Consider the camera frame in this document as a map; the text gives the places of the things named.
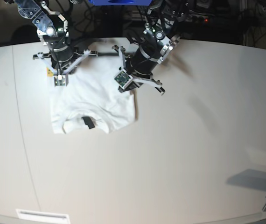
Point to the white paper label sheet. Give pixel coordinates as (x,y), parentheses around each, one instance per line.
(45,217)

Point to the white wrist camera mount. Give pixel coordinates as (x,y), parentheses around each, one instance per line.
(60,68)
(123,79)

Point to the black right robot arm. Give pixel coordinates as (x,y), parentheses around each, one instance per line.
(52,28)

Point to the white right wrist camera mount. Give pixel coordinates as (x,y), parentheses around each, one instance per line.
(60,68)

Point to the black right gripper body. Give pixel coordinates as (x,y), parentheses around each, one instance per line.
(61,55)

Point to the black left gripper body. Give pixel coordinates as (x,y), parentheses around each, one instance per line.
(144,60)

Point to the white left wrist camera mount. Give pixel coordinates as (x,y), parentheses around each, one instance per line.
(123,79)

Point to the white printed T-shirt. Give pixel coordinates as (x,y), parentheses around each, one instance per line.
(92,94)

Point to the blue box at top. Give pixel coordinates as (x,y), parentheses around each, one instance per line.
(120,2)

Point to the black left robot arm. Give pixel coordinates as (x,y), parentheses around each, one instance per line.
(158,42)

